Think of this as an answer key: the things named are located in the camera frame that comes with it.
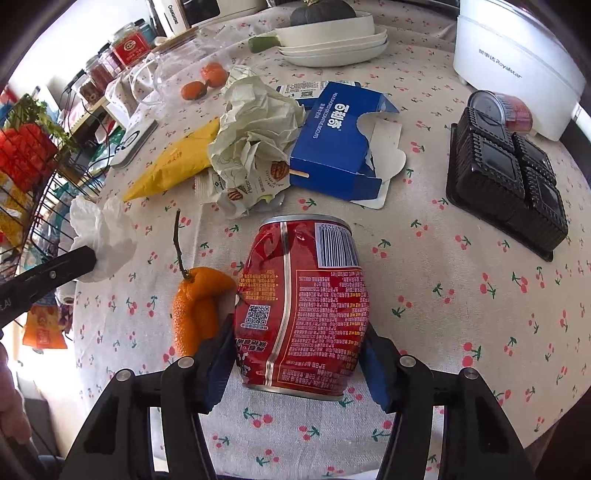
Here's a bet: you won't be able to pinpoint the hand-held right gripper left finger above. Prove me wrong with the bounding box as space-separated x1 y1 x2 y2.
62 311 241 480

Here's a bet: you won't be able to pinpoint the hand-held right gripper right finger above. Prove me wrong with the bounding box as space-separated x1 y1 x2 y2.
362 320 536 480

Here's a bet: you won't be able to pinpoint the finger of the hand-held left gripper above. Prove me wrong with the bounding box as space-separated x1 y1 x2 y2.
0 244 99 340

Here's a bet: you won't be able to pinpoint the white tissue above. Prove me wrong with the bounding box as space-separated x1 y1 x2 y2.
69 196 138 283

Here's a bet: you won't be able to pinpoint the red drink can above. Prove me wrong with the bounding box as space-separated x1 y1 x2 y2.
233 216 370 401
467 90 534 134

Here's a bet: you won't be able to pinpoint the yellow snack bag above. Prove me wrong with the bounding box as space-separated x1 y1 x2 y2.
122 117 221 202

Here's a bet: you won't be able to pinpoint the white nut snack packet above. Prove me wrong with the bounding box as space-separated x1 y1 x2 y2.
194 159 291 220

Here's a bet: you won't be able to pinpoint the person's left hand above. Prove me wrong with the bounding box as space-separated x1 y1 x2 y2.
0 344 31 444

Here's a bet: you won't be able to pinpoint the orange peel with stem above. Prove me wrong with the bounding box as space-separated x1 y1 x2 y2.
172 210 237 358

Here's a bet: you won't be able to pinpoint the orange snack packet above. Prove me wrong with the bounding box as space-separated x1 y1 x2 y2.
23 295 75 352

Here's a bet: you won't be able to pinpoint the yellow packet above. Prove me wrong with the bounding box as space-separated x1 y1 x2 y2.
0 173 35 247

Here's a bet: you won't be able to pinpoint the cherry print tablecloth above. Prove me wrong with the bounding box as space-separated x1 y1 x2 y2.
69 0 591 480

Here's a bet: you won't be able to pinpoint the red snack packet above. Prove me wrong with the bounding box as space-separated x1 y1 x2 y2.
0 122 58 190

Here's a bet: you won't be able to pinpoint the white kitchen scale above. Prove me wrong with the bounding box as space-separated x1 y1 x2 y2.
110 119 158 171

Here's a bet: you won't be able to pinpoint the green leafy herbs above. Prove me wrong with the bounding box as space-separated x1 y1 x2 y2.
9 95 77 151

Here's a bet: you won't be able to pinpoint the glass spice jar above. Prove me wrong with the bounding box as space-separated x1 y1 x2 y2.
85 44 125 86
69 69 100 109

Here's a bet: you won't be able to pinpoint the black plastic food tray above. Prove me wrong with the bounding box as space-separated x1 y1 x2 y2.
445 106 570 263

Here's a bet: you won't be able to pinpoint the clear glass pitcher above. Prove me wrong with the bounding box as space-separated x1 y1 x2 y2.
128 34 208 109

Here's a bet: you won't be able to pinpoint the torn blue biscuit box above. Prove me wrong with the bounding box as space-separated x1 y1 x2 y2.
276 80 407 208

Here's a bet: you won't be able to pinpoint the red label glass jar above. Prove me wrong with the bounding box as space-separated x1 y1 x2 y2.
111 23 153 70

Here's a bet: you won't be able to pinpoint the crumpled white paper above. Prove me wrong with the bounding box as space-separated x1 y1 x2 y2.
208 65 306 178

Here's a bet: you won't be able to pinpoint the white kitchen appliance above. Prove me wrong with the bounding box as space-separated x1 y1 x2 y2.
150 0 269 38

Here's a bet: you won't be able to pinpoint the green fruit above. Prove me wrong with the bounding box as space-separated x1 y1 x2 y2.
248 34 281 54

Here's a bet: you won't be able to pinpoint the white plate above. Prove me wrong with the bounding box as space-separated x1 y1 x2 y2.
279 39 391 68
277 27 389 58

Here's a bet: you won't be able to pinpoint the white ceramic dish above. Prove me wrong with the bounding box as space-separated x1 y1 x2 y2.
272 13 376 51

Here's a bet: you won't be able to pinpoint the white electric cooking pot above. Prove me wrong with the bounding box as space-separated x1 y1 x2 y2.
452 0 591 141

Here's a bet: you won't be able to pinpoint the dark green pumpkin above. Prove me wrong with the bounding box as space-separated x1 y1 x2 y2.
290 0 357 27

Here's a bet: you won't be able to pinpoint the black wire basket rack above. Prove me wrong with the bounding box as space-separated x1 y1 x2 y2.
0 92 112 278

